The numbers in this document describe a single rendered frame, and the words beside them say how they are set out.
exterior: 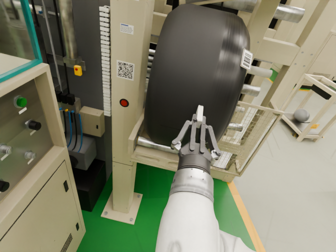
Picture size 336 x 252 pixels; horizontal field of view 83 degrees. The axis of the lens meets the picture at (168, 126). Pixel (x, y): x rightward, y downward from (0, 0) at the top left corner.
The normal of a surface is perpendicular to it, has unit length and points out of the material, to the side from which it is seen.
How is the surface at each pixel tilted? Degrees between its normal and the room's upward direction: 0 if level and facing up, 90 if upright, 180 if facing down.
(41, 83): 90
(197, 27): 31
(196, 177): 8
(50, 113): 90
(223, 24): 23
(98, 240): 0
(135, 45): 90
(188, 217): 13
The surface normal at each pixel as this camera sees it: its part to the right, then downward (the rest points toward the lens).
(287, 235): 0.18, -0.77
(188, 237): -0.02, -0.65
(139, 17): -0.16, 0.60
